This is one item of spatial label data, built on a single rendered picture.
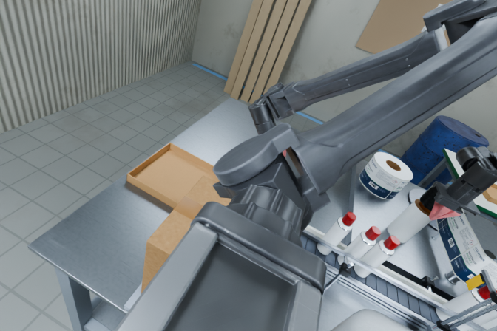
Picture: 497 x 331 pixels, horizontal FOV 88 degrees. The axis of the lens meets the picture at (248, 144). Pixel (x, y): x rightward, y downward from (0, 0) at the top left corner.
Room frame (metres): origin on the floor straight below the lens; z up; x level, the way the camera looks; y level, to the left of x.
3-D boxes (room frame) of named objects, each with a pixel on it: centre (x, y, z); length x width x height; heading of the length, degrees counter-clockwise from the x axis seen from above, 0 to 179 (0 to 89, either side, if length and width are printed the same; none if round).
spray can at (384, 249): (0.58, -0.53, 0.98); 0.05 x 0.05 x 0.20
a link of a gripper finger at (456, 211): (0.60, -0.55, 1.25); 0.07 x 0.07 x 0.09; 80
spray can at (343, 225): (0.62, -0.39, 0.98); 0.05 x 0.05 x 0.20
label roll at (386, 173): (1.14, -0.72, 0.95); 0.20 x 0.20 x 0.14
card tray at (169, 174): (0.73, 0.21, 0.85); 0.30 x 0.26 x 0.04; 79
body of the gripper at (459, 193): (0.60, -0.57, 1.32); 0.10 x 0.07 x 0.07; 80
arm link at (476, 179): (0.60, -0.57, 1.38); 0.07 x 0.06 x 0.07; 171
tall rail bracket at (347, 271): (0.53, -0.43, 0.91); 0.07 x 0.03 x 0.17; 169
